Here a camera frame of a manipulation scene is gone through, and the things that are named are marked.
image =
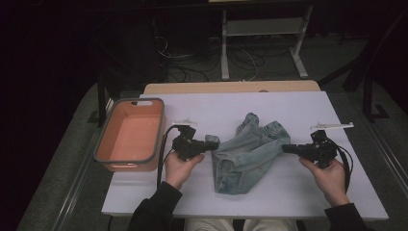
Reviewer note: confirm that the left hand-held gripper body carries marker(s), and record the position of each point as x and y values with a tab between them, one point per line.
187	146

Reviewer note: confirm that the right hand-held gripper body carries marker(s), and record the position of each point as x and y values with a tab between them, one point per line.
320	150

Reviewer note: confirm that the light blue denim shorts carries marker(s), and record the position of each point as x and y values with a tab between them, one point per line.
247	157

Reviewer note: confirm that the orange bin with grey rim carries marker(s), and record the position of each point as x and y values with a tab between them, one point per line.
131	138

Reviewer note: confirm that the person's left hand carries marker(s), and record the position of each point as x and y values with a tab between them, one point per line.
178	171

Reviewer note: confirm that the person's right hand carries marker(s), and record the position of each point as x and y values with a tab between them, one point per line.
332	183

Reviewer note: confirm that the white foam board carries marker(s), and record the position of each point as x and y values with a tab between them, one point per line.
256	102

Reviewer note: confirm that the person's left leg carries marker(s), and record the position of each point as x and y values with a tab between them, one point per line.
208	225

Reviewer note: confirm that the person's leg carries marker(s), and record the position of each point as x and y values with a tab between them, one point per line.
208	225
269	225

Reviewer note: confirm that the person's right leg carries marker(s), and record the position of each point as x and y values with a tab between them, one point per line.
269	225

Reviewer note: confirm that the white metal stand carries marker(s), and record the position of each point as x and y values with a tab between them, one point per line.
224	48

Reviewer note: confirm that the metal floor rail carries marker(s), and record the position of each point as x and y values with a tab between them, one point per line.
73	192
389	157

